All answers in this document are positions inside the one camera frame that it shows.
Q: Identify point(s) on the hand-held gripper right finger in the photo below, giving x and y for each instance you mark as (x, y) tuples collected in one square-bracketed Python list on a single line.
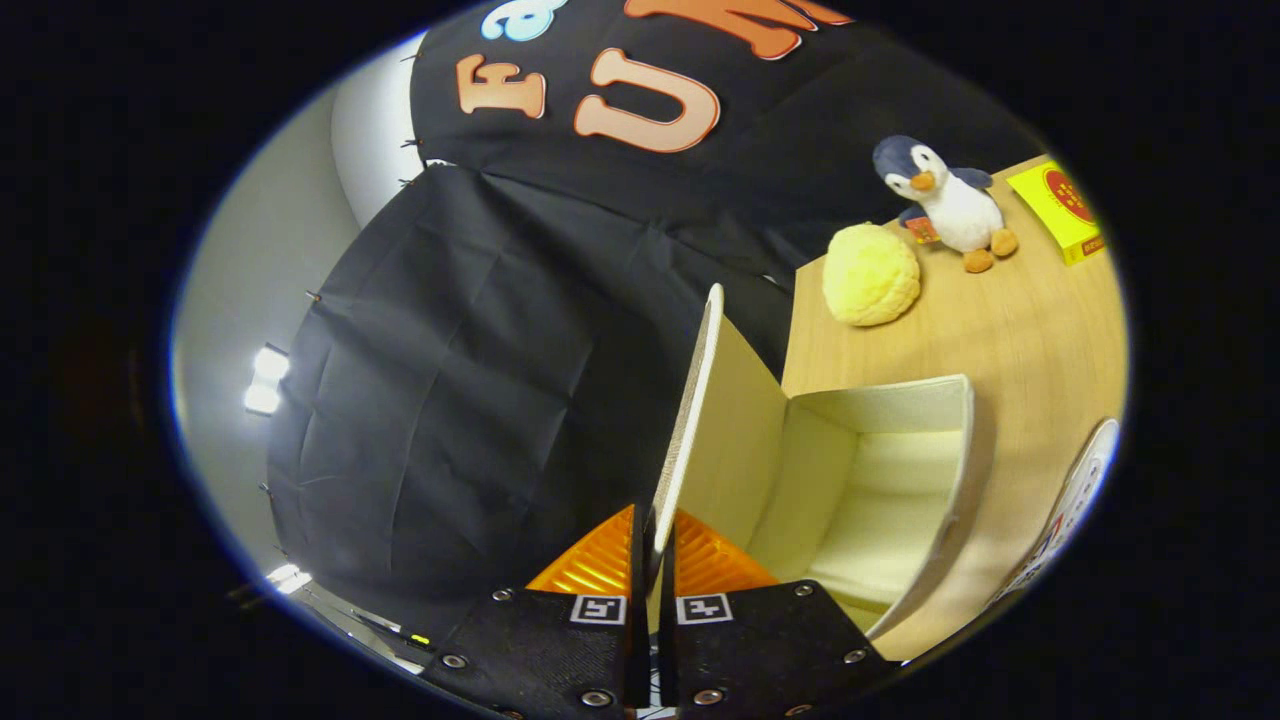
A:
[(668, 570)]

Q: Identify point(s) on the cream fabric storage box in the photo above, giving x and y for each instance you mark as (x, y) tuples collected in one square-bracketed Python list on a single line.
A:
[(870, 500)]

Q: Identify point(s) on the yellow round plush toy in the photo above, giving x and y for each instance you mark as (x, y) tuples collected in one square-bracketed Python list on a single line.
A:
[(870, 275)]

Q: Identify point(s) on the ceiling light panel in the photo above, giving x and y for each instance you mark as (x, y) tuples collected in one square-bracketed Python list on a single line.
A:
[(262, 382), (290, 576)]

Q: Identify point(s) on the white canvas shoe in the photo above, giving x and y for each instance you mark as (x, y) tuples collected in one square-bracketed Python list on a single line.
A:
[(1075, 500)]

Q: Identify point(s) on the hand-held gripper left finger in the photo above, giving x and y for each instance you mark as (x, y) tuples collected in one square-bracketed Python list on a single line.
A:
[(640, 560)]

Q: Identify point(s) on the penguin plush toy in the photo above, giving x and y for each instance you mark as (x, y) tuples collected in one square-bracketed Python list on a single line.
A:
[(950, 205)]

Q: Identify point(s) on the yellow book with red circle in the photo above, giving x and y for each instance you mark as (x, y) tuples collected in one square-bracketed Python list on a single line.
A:
[(1062, 210)]

